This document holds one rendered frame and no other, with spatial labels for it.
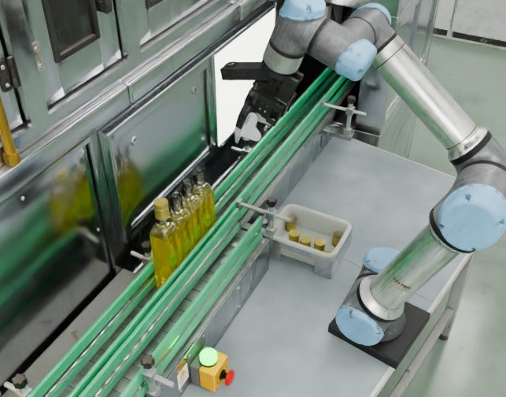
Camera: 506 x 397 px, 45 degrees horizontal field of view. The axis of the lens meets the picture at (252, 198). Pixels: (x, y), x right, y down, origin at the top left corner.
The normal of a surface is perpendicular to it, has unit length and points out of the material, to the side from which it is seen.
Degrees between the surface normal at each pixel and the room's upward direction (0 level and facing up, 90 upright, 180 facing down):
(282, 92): 90
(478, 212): 82
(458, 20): 90
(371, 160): 0
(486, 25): 90
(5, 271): 90
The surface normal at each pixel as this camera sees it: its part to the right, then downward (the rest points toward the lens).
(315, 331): 0.00, -0.78
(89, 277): 0.89, 0.28
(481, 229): -0.42, 0.44
